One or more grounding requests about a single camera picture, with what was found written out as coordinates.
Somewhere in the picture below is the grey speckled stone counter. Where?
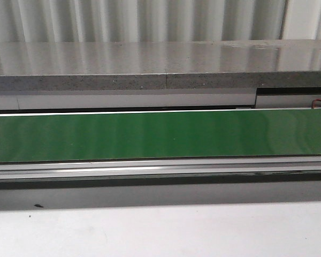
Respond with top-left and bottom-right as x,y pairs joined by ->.
0,40 -> 321,92

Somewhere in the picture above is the green conveyor belt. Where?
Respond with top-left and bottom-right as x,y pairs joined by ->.
0,109 -> 321,163

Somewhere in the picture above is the aluminium conveyor frame rail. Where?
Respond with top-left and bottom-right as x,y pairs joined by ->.
0,156 -> 321,182

